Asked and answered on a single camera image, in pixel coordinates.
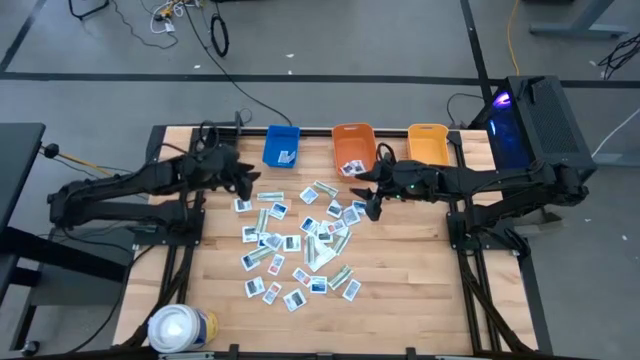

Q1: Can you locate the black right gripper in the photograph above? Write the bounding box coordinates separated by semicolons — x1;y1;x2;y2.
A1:
349;144;406;221

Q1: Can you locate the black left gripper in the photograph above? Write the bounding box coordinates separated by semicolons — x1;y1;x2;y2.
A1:
207;147;262;200

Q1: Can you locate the black mesh basket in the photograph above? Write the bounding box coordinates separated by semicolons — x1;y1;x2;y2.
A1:
204;127;240;151

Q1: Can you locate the orange plastic bin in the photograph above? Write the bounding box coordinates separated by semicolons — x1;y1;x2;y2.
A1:
331;122;381;183

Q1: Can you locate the blue plastic bin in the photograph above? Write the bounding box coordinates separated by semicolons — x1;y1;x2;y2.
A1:
262;124;302;169

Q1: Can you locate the yellow plastic bin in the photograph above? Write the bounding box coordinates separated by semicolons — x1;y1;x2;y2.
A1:
406;123;451;167

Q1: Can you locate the plain white packet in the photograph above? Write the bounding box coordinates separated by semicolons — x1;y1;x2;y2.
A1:
308;245;338;273

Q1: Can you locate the white tub yellow label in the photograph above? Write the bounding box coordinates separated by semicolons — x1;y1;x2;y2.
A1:
147;303;219;354

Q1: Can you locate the black computer tower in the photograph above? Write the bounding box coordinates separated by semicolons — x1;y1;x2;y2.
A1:
469;74;599;204

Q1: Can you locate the black desk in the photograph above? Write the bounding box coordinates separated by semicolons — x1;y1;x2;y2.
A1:
0;122;129;351

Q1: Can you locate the desk with grey legs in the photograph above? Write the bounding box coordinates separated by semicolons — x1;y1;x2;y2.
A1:
522;0;631;39

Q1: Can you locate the long black floor cable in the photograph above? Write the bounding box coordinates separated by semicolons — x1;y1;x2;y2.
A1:
183;0;295;127

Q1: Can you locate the coiled black cable loop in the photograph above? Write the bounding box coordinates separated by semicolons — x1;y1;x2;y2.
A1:
209;12;231;58

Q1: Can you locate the thin yellow cable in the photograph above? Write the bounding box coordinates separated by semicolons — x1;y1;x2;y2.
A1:
57;152;131;184

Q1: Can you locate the white cable bundle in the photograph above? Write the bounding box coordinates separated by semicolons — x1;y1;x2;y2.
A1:
149;0;201;35

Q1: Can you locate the yellow floor cable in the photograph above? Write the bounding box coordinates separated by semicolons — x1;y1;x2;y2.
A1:
506;0;521;76

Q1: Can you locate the white floor cable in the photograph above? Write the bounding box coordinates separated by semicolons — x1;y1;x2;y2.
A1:
590;107;640;159

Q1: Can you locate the black cable bundle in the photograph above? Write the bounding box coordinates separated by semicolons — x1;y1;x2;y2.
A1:
597;32;640;81

